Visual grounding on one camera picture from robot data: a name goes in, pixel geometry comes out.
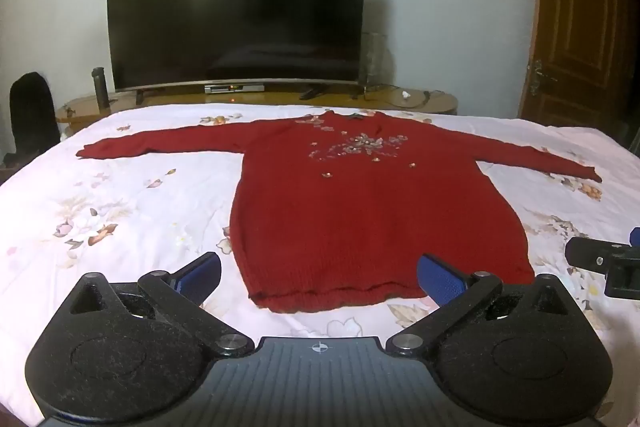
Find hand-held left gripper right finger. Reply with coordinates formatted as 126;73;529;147
386;253;573;357

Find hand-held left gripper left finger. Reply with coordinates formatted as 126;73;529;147
69;251;256;359

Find red embroidered knit sweater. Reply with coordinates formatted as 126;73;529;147
76;109;603;314

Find floral white bed sheet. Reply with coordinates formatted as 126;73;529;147
0;103;640;427

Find silver set-top box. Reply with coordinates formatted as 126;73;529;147
204;83;266;94

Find wooden television cabinet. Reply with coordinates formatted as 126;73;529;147
55;83;459;138

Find black thermos bottle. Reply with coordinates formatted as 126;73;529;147
91;67;112;112

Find brown wooden door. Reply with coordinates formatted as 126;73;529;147
517;0;635;136

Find clear glass vase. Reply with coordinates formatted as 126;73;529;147
361;32;389;86

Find black chair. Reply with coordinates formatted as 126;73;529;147
9;72;62;168

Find large black television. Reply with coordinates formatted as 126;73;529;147
106;0;368;104

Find metal door handle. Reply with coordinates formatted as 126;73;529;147
528;59;559;96

